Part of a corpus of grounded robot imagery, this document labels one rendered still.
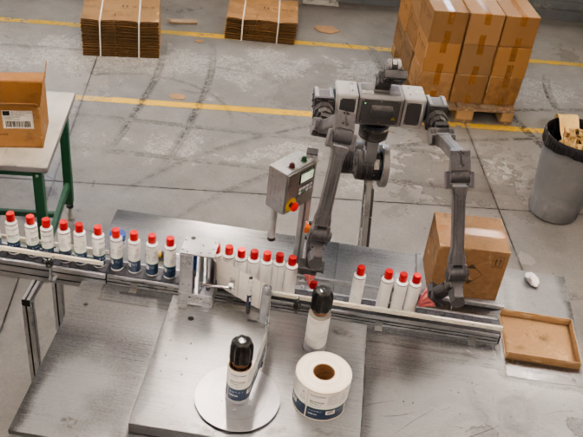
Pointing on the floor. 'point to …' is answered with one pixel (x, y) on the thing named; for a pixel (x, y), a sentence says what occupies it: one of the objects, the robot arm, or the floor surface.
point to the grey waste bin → (557, 188)
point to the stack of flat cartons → (121, 28)
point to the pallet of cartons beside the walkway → (467, 52)
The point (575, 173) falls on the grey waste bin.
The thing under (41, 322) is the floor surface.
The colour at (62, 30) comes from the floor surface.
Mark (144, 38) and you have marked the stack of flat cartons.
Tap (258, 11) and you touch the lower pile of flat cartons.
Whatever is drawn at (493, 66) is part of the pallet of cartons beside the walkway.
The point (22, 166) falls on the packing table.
